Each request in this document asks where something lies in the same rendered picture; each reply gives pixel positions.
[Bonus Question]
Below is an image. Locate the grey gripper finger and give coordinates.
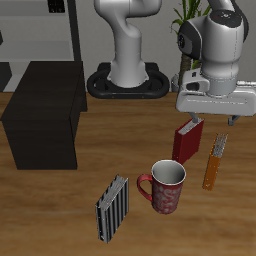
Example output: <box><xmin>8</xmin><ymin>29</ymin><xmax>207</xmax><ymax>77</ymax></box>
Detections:
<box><xmin>189</xmin><ymin>112</ymin><xmax>203</xmax><ymax>125</ymax></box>
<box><xmin>227</xmin><ymin>114</ymin><xmax>241</xmax><ymax>127</ymax></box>

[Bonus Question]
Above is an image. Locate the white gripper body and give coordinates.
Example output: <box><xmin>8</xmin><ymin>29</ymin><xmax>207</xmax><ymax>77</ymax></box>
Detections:
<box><xmin>175</xmin><ymin>80</ymin><xmax>256</xmax><ymax>117</ymax></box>

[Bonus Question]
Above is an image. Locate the red book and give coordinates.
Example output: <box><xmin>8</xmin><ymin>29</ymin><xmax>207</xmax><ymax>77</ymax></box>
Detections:
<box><xmin>171</xmin><ymin>117</ymin><xmax>205</xmax><ymax>165</ymax></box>

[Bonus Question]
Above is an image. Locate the orange book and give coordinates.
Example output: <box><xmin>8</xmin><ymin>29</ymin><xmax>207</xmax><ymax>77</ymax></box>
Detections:
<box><xmin>202</xmin><ymin>132</ymin><xmax>229</xmax><ymax>192</ymax></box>

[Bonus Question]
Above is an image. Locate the black striped book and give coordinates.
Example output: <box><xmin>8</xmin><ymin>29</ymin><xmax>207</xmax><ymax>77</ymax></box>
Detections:
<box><xmin>94</xmin><ymin>173</ymin><xmax>130</xmax><ymax>244</ymax></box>

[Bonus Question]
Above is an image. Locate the green pot plant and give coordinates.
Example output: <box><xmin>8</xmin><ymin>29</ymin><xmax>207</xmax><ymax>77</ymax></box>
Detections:
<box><xmin>170</xmin><ymin>0</ymin><xmax>212</xmax><ymax>93</ymax></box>

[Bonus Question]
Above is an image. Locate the red patterned mug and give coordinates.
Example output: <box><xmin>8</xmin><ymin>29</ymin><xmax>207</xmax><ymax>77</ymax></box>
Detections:
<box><xmin>136</xmin><ymin>159</ymin><xmax>187</xmax><ymax>215</ymax></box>

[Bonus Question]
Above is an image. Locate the dark brown desk caddy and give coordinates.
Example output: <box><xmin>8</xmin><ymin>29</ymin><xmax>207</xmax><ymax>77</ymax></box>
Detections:
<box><xmin>0</xmin><ymin>60</ymin><xmax>89</xmax><ymax>171</ymax></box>

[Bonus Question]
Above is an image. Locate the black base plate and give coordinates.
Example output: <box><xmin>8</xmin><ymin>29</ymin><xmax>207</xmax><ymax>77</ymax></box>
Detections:
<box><xmin>86</xmin><ymin>61</ymin><xmax>171</xmax><ymax>100</ymax></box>

